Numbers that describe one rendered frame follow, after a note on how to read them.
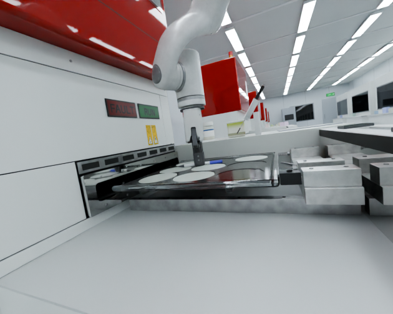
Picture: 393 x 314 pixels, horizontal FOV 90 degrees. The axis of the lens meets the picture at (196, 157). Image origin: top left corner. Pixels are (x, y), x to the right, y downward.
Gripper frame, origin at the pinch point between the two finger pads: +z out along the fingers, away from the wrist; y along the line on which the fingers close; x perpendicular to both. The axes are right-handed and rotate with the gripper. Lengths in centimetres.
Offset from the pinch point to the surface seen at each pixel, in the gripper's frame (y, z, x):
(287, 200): 22.7, 7.5, 18.1
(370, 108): -675, -20, 530
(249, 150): -12.9, 0.8, 17.3
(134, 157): 3.9, -3.3, -19.1
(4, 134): 31.9, -11.5, -27.5
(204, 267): 36.6, 10.2, 2.7
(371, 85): -674, -95, 534
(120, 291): 40.1, 10.2, -7.4
